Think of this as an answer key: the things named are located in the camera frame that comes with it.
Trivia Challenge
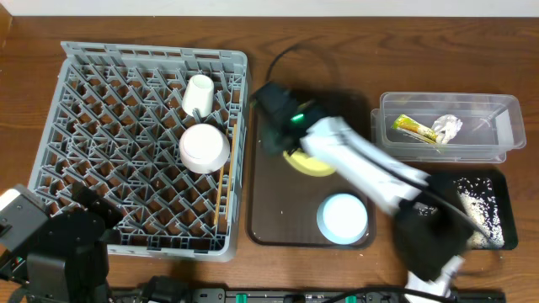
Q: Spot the grey dishwasher rack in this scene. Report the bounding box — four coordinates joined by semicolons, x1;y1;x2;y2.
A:
29;41;251;262

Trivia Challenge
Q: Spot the white tissue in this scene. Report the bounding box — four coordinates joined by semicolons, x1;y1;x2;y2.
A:
431;114;462;144

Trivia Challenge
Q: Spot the white paper cup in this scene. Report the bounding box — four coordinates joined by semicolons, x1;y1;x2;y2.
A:
181;74;214;117

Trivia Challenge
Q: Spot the yellow green snack wrapper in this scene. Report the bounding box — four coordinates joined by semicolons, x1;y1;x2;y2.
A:
392;114;438;144

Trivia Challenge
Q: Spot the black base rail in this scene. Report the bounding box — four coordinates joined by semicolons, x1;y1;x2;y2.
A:
108;276;507;303

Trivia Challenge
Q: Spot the black waste tray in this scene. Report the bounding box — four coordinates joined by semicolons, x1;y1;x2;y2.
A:
427;167;519;250

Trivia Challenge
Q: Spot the pile of rice and nuts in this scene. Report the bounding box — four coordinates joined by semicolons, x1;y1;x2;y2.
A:
435;173;505;249

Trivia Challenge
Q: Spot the clear plastic bin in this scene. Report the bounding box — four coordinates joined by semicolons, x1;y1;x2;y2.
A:
371;92;526;163

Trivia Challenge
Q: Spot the brown serving tray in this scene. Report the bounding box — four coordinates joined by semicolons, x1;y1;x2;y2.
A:
247;88;376;249

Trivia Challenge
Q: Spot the light blue bowl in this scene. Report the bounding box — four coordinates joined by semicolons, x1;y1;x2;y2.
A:
317;194;368;245

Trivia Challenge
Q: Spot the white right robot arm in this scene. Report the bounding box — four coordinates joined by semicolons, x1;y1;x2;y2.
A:
253;82;476;302

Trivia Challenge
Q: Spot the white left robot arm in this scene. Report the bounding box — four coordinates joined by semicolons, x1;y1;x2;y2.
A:
1;182;123;302

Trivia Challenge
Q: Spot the yellow plate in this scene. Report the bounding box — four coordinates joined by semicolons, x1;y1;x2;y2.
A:
283;149;335;177

